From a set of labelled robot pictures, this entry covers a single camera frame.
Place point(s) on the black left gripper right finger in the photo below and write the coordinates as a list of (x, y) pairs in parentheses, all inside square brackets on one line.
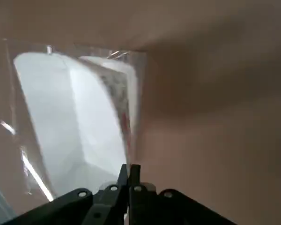
[(159, 211)]

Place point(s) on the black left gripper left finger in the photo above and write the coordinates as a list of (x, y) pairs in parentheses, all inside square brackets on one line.
[(84, 211)]

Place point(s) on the clear plastic stepped holder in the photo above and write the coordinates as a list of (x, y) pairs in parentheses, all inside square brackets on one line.
[(14, 117)]

